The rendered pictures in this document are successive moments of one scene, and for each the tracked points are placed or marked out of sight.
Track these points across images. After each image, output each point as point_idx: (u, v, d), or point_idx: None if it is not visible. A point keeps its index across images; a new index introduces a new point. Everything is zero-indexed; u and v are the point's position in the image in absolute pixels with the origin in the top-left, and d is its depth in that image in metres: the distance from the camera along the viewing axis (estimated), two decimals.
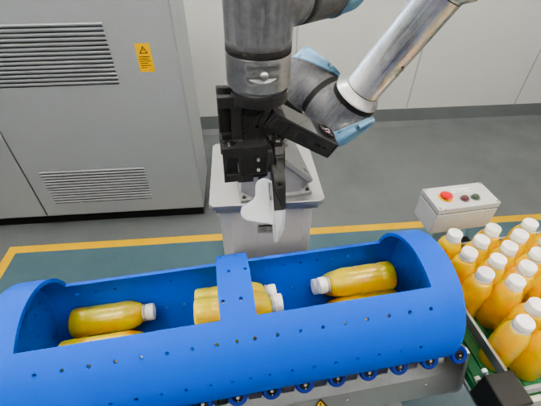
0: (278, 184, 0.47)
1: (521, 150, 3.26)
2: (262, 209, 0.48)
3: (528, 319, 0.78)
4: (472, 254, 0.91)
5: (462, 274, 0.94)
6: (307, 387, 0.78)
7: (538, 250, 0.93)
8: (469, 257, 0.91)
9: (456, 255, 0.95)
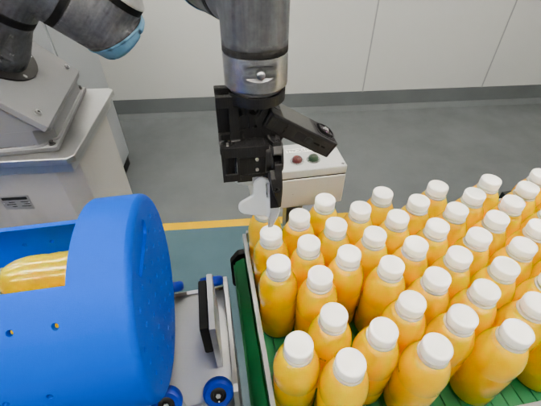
0: (275, 186, 0.48)
1: (485, 135, 2.95)
2: (259, 204, 0.50)
3: (304, 340, 0.46)
4: (270, 237, 0.60)
5: (264, 267, 0.63)
6: None
7: (373, 230, 0.61)
8: (266, 240, 0.60)
9: (259, 239, 0.64)
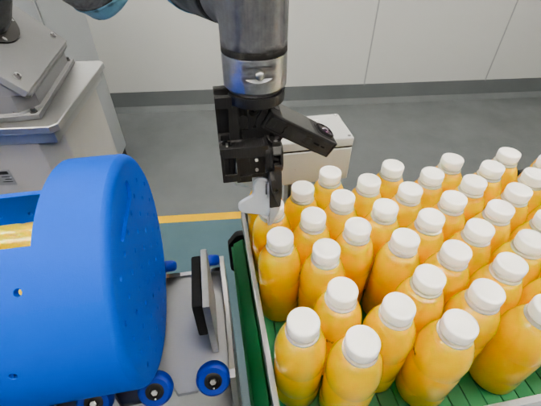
0: (275, 186, 0.48)
1: (489, 128, 2.89)
2: (258, 203, 0.51)
3: (310, 316, 0.41)
4: None
5: (264, 242, 0.57)
6: None
7: (385, 202, 0.56)
8: None
9: (258, 213, 0.58)
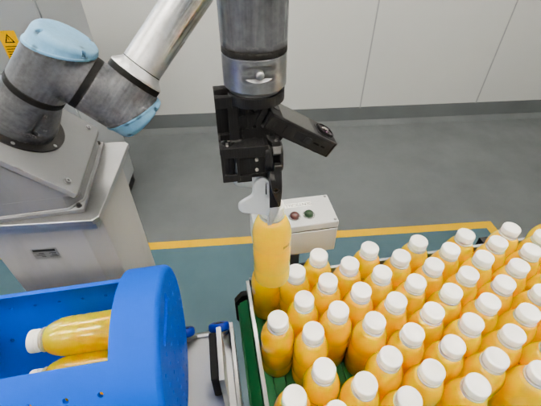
0: (275, 186, 0.48)
1: (478, 151, 3.04)
2: (258, 203, 0.51)
3: (299, 393, 0.56)
4: None
5: (264, 242, 0.57)
6: None
7: (361, 286, 0.71)
8: None
9: (258, 213, 0.58)
